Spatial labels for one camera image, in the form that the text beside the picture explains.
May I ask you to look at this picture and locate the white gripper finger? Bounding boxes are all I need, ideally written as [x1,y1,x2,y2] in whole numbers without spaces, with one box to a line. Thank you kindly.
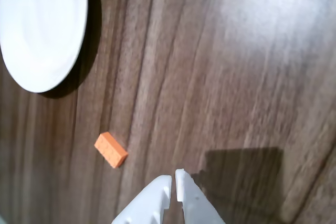
[111,174,173,224]
[175,168,224,224]

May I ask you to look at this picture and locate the white round plate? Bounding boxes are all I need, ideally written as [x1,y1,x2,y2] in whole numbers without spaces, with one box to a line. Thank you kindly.
[0,0,89,94]

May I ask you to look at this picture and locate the orange lego brick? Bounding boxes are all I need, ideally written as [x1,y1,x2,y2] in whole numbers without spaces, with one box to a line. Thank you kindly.
[94,131,129,168]

